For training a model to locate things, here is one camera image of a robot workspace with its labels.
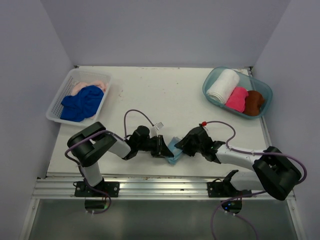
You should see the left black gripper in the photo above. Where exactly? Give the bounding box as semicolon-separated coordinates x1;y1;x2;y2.
137;134;174;157

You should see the light blue patterned cloth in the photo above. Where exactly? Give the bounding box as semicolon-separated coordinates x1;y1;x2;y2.
165;136;183;166

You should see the white towel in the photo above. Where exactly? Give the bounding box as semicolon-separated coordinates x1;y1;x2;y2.
206;69;240;105

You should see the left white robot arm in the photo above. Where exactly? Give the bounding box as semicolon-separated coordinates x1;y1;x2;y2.
64;122;174;197

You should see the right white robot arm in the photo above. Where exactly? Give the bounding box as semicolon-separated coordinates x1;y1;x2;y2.
175;125;307;201

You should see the pink rolled towel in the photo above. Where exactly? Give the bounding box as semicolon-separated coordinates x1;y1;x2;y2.
225;86;249;113

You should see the brown rolled towel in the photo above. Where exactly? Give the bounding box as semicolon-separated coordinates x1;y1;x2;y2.
243;90;265;117

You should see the dark blue cloth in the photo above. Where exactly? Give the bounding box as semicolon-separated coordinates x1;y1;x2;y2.
60;85;104;122

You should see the teal transparent plastic bin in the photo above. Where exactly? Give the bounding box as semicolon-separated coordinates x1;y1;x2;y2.
202;66;273;120

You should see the pink cloth in basket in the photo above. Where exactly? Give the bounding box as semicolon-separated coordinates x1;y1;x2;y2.
70;80;108;96

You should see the white plastic laundry basket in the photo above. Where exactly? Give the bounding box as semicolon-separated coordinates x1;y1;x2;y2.
46;68;113;127

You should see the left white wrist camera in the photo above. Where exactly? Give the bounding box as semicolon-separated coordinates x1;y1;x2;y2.
150;122;164;136

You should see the aluminium mounting rail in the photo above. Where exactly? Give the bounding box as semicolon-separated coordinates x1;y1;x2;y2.
32;174;293;201

